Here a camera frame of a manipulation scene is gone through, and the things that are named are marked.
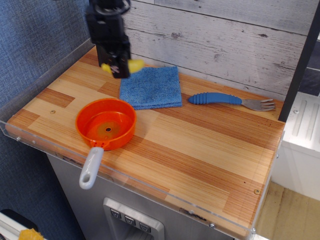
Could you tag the orange toy pan grey handle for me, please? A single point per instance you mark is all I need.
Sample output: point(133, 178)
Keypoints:
point(104, 125)

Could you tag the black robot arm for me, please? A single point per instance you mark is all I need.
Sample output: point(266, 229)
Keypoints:
point(107, 31)

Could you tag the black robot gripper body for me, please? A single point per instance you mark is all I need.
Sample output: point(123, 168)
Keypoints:
point(106, 27)

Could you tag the white ribbed appliance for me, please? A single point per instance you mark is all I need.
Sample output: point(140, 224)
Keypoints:
point(297, 166)

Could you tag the blue folded towel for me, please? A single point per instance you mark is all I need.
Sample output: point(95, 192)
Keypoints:
point(152, 88)

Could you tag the blue handled metal fork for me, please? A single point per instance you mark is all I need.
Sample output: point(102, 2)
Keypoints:
point(222, 98)

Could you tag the silver button control panel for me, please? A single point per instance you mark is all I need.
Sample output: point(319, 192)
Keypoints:
point(126, 223)

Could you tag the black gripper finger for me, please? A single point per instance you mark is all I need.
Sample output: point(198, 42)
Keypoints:
point(117, 57)

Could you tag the yellow toy banana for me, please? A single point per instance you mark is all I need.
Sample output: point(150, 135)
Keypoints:
point(135, 65)

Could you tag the black vertical post right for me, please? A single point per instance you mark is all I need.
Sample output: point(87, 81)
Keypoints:
point(305, 56)

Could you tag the stainless steel cabinet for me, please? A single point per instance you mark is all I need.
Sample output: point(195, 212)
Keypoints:
point(182, 219)

